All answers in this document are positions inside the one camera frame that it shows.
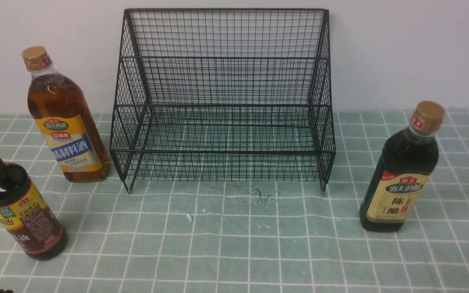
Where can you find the black wire mesh rack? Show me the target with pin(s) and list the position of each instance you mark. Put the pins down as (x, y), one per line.
(224, 94)

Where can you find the amber cooking wine bottle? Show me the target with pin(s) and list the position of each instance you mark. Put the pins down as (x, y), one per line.
(62, 115)

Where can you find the green checkered tablecloth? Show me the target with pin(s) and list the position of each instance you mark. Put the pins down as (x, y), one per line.
(248, 237)

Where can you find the black vinegar bottle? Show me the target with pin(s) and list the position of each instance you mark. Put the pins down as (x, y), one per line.
(406, 162)

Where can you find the dark soy sauce bottle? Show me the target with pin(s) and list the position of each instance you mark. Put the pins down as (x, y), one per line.
(25, 214)

